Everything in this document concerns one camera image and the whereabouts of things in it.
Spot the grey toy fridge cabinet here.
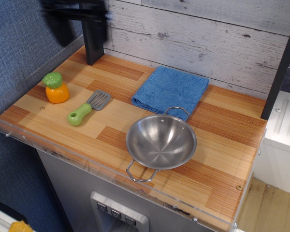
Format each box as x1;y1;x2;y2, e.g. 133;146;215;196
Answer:
38;150;210;232

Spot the green handled grey toy spatula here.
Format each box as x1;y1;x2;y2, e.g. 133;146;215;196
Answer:
67;90;111;126

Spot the yellow object bottom left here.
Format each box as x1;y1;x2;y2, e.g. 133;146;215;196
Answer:
8;221;33;232

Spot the clear acrylic table guard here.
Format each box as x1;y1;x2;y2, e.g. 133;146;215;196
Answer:
0;48;266;232

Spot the orange toy carrot green top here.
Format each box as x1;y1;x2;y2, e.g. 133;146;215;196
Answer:
43;72;70;103

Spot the dark grey right post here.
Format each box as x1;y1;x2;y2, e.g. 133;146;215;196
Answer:
261;36;290;120

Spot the blue folded towel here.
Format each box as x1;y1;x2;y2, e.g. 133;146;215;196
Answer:
131;66;209;120

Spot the steel bowl with wire handles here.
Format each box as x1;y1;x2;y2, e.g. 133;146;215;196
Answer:
125;107;197;183

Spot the silver dispenser button panel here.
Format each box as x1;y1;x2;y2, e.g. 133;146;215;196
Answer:
90;191;150;232

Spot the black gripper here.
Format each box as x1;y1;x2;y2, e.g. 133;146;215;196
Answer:
40;0;108;47

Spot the white side cabinet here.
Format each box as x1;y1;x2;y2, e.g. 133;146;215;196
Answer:
253;91;290;193

